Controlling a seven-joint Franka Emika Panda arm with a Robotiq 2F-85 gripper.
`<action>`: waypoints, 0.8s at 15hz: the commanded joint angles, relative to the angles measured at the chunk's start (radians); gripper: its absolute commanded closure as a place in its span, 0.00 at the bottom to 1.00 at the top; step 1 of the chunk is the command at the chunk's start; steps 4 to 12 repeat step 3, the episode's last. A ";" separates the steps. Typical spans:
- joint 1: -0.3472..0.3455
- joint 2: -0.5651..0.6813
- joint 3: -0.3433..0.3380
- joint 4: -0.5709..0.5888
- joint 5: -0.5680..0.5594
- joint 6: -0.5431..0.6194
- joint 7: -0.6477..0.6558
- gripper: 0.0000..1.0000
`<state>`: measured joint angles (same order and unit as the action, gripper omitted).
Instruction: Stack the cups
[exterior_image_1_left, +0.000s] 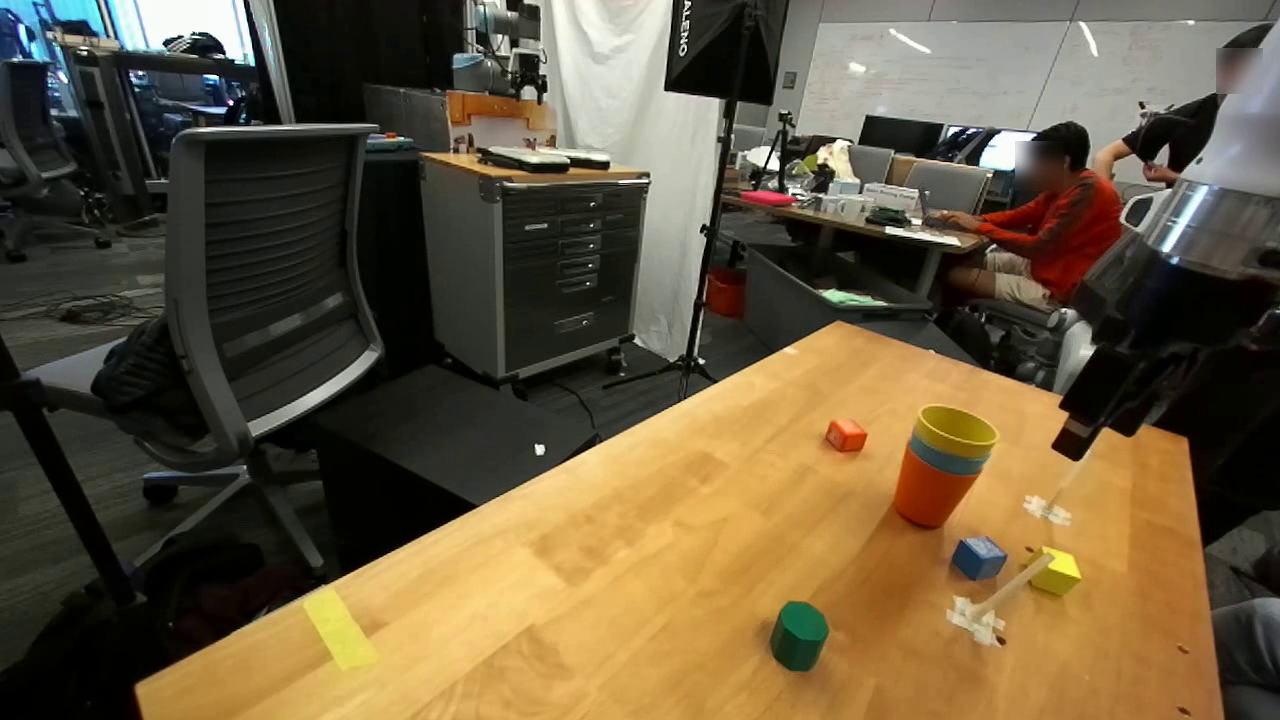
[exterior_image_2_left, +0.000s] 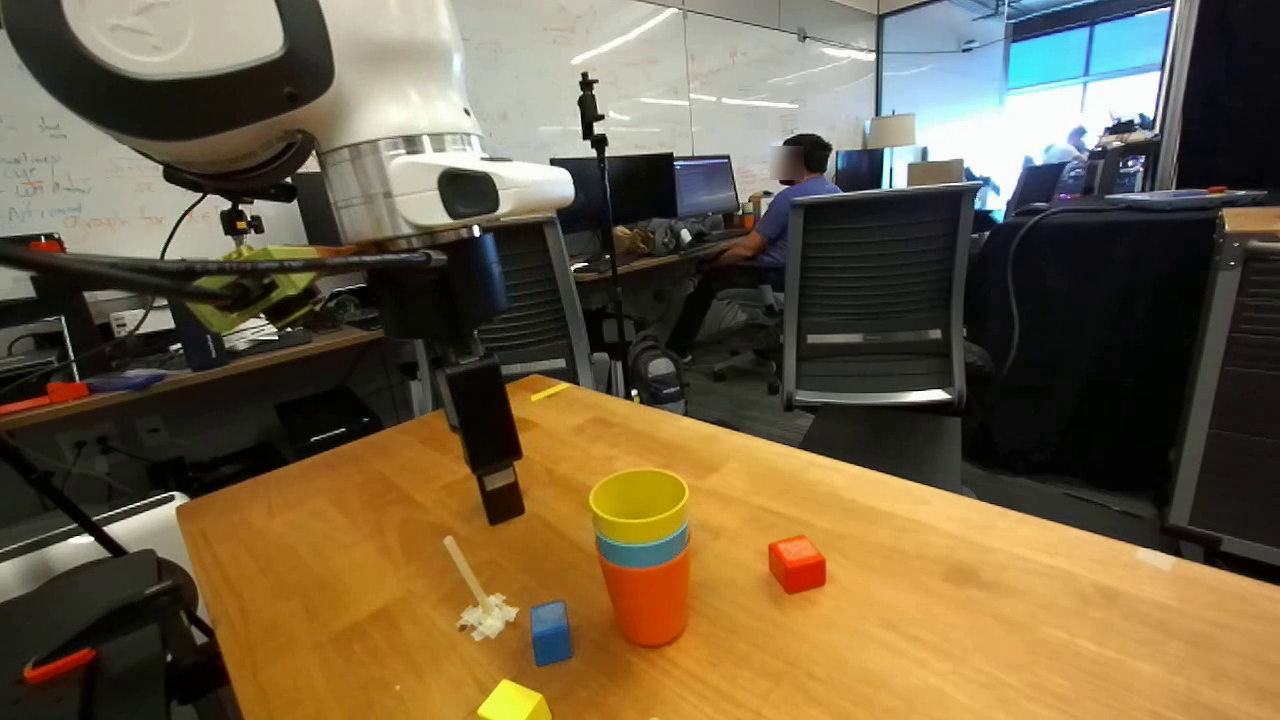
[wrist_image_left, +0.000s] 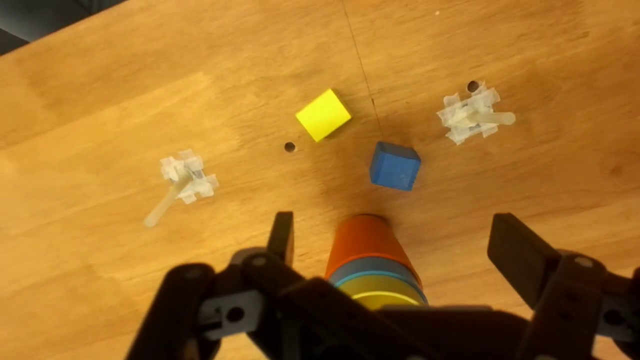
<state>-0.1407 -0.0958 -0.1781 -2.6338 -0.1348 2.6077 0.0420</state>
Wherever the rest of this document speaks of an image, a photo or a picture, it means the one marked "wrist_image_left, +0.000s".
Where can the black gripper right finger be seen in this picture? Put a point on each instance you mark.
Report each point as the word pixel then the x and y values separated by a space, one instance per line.
pixel 573 306

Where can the yellow wooden block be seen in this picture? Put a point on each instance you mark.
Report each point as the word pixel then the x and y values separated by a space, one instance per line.
pixel 325 114

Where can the blue plastic cup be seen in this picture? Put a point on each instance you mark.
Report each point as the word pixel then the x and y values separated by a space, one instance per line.
pixel 381 272

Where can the yellow plastic cup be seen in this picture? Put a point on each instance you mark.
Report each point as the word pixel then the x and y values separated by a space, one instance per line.
pixel 384 298

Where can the clear plastic jack piece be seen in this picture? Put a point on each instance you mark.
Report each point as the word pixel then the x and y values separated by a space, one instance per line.
pixel 189 177

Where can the blue wooden block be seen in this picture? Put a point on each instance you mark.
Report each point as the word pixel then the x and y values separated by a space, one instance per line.
pixel 395 167

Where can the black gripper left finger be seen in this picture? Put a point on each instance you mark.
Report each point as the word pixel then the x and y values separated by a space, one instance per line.
pixel 201 313

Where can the white taped plastic stick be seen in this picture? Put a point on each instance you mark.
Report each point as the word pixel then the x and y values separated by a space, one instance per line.
pixel 475 114

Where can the orange plastic cup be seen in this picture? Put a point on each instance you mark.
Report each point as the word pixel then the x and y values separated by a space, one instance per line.
pixel 362 241

